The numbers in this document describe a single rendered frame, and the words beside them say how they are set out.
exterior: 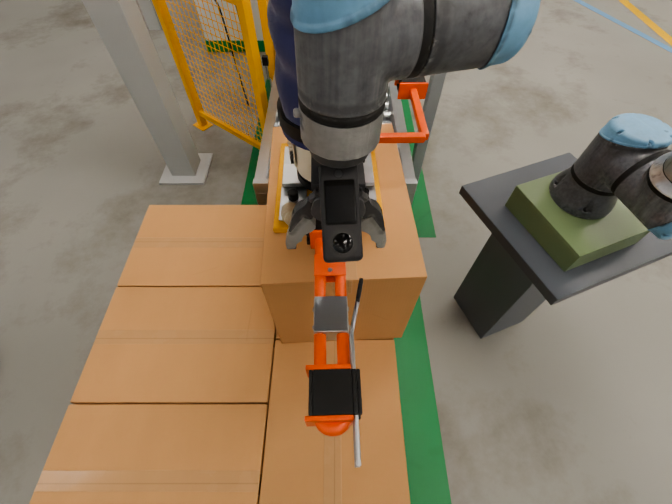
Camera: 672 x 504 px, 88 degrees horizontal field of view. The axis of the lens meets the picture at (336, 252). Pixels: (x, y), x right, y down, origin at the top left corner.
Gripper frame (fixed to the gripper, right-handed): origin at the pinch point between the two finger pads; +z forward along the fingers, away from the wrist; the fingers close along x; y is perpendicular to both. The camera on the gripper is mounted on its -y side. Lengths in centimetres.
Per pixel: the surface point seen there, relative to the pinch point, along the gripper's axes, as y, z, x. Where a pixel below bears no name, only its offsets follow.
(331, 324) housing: -7.1, 12.1, 0.7
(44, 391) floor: 11, 124, 129
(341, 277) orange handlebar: 2.7, 12.6, -1.5
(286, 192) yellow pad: 36.8, 24.5, 11.7
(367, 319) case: 10, 50, -11
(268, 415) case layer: -12, 67, 19
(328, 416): -22.1, 11.3, 1.6
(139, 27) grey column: 156, 34, 88
